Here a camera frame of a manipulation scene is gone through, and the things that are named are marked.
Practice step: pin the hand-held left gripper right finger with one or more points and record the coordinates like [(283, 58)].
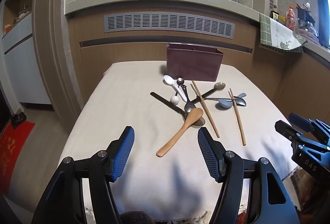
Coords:
[(208, 154)]

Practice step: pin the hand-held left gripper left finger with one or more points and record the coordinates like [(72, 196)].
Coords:
[(123, 154)]

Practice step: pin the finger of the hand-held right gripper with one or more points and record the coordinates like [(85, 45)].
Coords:
[(287, 131), (300, 122)]

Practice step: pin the wooden spoon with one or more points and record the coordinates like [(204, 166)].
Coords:
[(180, 133)]

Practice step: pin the blue-grey ceramic spoon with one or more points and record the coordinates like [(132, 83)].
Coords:
[(223, 104)]

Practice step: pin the small spoon with white ball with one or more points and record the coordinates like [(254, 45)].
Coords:
[(174, 100)]

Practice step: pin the long dark metal spoon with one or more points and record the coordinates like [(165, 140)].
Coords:
[(165, 101)]

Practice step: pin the maroon plastic utensil holder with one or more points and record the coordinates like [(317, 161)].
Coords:
[(193, 66)]

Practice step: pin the wooden chopstick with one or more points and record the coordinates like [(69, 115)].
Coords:
[(238, 118), (206, 110)]

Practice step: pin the dark fuzzy cloth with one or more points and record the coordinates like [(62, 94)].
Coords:
[(138, 217)]

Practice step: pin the bronze metal spoon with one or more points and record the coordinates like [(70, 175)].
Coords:
[(220, 86)]

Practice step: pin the white plastic spoon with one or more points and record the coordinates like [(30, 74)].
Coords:
[(169, 80)]

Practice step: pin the green checked cloth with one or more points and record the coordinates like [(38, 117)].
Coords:
[(273, 33)]

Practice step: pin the wooden radiator cabinet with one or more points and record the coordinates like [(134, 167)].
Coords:
[(116, 53)]

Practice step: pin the red plastic bottle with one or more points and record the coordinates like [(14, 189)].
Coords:
[(291, 18)]

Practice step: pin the black utensil caddy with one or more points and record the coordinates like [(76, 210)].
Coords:
[(305, 16)]

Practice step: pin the small framed picture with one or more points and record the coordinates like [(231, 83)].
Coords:
[(274, 15)]

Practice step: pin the black shoe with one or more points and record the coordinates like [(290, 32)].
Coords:
[(18, 120)]

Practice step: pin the white cabinet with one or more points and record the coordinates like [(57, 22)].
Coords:
[(23, 64)]

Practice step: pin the grey vent grille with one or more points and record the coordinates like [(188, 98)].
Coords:
[(167, 23)]

